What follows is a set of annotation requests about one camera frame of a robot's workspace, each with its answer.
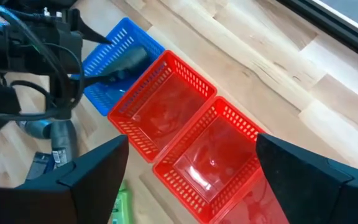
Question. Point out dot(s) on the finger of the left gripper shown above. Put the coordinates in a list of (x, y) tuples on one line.
[(98, 79), (87, 32)]

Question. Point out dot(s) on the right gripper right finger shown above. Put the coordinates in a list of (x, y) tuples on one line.
[(315, 193)]

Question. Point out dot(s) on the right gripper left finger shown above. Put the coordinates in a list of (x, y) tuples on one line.
[(73, 193)]

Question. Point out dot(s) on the grey toiletry tube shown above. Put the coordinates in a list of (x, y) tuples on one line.
[(127, 60), (36, 128), (62, 140)]

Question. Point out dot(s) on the green toiletry tube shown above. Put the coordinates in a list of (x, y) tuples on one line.
[(121, 205)]

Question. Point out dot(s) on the blue plastic basket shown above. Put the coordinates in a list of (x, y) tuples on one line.
[(121, 32)]

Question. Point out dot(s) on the dark toiletry sachet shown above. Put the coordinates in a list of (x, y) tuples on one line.
[(39, 166)]

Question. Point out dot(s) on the green connector blocks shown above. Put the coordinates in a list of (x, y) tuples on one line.
[(250, 205)]

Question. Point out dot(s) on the red plastic basket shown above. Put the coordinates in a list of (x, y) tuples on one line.
[(166, 105), (213, 161)]

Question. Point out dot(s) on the black aluminium table frame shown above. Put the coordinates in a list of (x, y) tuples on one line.
[(337, 28)]

